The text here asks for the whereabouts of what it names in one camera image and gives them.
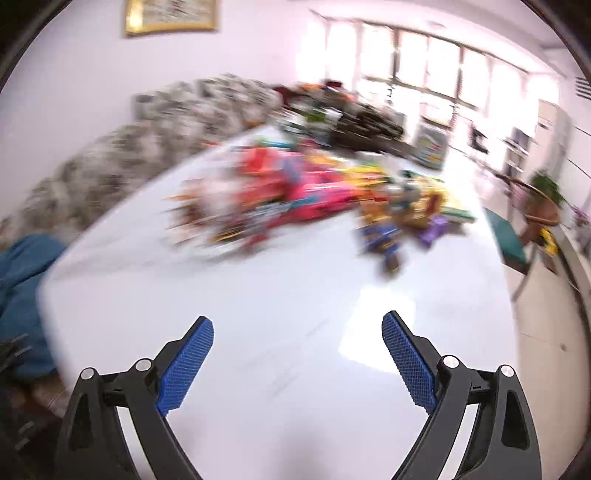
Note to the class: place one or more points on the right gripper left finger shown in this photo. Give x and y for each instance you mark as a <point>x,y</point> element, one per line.
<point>91,444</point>

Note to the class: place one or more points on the blue cloth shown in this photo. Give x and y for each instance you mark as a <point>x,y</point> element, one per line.
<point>23,266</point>

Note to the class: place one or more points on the wooden armchair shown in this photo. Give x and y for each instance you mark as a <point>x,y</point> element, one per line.
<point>519,237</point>

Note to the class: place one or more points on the floral patterned sofa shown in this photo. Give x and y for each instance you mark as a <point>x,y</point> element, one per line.
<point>171,124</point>

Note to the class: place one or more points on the gold framed wall picture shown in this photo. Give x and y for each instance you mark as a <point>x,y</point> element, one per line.
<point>162,16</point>

